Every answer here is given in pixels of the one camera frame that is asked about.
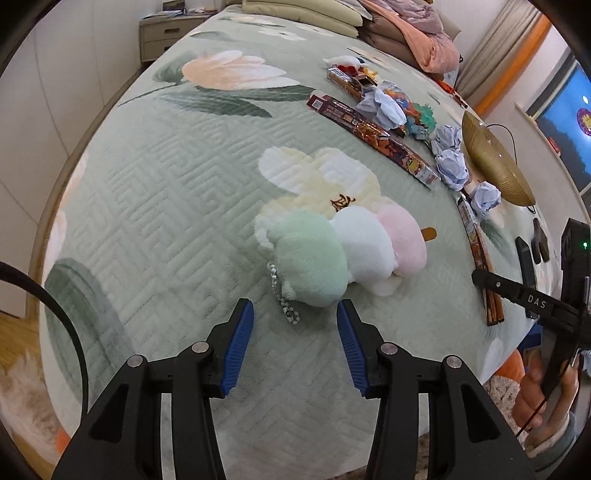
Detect person's right hand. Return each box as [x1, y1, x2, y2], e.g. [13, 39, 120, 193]
[512, 357, 578, 437]

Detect beige nightstand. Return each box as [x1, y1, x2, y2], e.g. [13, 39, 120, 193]
[139, 13, 213, 63]

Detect crumpled checkered cloth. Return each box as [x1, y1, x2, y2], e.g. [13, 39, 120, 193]
[358, 85, 407, 130]

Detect window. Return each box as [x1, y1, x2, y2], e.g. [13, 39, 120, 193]
[536, 60, 591, 190]

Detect green white pink dango plush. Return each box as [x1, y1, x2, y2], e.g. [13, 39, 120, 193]
[254, 203, 437, 324]

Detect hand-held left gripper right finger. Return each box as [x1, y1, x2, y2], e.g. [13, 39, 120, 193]
[336, 299, 539, 480]

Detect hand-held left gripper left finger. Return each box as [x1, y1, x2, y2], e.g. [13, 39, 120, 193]
[51, 298, 256, 480]

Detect red patterned item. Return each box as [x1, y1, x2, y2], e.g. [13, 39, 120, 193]
[441, 80, 468, 108]

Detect black cable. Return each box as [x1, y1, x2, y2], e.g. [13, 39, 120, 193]
[0, 261, 88, 407]

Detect teal jelly toy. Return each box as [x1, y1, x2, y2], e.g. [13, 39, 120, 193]
[409, 102, 437, 132]

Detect folded brown blanket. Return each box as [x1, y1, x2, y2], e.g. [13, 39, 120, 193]
[360, 9, 416, 54]

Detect white wardrobe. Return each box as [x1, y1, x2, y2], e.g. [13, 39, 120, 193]
[0, 0, 144, 319]

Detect beige curtain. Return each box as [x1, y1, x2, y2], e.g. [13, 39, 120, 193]
[455, 0, 541, 100]

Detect person's right forearm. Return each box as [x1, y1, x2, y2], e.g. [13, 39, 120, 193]
[524, 411, 580, 480]

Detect folded pink blanket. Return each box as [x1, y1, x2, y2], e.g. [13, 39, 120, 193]
[360, 0, 462, 75]

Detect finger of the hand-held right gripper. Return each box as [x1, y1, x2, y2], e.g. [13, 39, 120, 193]
[516, 237, 540, 319]
[472, 269, 561, 319]

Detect magazines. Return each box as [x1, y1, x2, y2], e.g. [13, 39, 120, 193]
[141, 7, 213, 20]

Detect gold woven basket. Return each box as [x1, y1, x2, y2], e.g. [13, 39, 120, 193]
[462, 111, 536, 207]

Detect orange curtain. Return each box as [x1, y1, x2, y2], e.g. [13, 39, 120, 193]
[475, 18, 552, 116]

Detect cream pillow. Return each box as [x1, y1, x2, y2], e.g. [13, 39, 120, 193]
[242, 0, 365, 21]
[259, 11, 358, 38]

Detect fluffy white rug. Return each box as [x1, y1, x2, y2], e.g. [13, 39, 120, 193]
[0, 351, 65, 462]

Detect folded purple blanket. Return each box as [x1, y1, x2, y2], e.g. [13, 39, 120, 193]
[383, 0, 444, 33]

